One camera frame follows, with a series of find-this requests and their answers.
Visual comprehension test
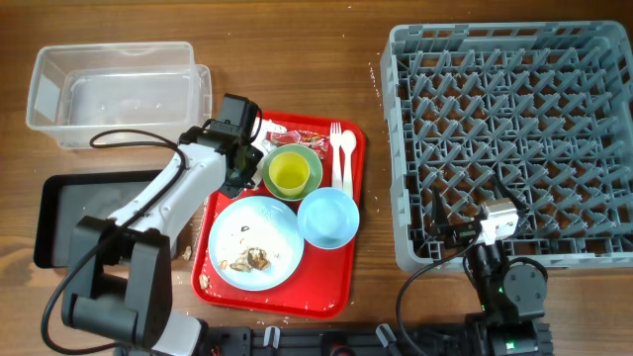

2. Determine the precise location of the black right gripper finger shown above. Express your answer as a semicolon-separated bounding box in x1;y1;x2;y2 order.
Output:
432;187;448;227
491;174;528;213

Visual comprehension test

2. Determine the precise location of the white napkin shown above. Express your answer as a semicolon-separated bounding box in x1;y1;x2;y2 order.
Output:
252;117;287;187

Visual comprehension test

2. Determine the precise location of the yellow cup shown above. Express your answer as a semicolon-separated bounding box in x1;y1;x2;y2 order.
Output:
267;152;311;198

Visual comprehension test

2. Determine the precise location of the green bowl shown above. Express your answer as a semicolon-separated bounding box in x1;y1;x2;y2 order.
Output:
263;144;323;202

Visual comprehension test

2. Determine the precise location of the red snack wrapper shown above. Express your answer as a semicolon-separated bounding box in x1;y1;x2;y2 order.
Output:
266;130;329;159

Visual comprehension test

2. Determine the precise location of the light blue bowl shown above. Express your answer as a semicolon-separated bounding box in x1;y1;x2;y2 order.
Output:
297;187;360;250

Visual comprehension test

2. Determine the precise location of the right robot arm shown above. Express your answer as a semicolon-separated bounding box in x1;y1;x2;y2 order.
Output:
431;176;554;355

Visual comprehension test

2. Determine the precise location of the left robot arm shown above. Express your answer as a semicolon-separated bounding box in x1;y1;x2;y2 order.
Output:
41;116;262;355

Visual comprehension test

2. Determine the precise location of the grey dishwasher rack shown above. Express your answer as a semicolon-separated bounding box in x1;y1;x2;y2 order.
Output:
380;21;632;272

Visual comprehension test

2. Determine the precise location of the light blue plate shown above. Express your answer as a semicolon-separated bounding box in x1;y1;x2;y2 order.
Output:
208;196;305;292

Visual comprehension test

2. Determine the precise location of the red serving tray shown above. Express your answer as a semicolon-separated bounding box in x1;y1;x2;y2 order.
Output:
191;111;367;318

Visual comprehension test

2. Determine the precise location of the food crumb on table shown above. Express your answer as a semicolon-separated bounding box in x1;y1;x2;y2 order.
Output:
183;246;192;260

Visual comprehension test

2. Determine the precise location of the white plastic fork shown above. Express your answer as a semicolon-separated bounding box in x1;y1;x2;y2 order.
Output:
329;123;342;190

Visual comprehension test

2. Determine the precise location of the white plastic spoon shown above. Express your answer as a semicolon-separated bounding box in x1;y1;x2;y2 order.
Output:
341;130;357;198

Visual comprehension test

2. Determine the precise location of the food crumb on tray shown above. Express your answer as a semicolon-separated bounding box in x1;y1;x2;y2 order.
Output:
199;274;210;290

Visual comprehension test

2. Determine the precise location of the clear plastic bin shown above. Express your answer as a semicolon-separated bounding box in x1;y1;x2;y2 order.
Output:
26;42;213;149

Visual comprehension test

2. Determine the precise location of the black tray bin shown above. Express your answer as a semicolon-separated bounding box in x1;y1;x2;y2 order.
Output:
34;170;159;269

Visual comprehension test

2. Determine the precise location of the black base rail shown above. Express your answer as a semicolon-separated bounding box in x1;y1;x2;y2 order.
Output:
200;322;554;356

